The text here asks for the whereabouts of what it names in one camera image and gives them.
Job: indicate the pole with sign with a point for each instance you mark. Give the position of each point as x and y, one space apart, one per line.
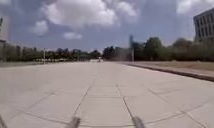
132 50

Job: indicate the row of trees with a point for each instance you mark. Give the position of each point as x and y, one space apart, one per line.
61 54
168 50

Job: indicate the lamp pole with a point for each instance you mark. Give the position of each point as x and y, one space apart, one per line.
44 55

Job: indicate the robot's own part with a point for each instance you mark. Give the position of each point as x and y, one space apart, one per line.
138 122
74 123

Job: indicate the dark kerb strip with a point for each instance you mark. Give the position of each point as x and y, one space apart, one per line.
181 74

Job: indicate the grass patch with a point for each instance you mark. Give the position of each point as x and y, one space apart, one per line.
191 65

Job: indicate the grey building with windows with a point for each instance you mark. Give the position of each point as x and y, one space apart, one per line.
208 25

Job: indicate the pale building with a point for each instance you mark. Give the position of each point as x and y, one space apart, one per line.
0 28

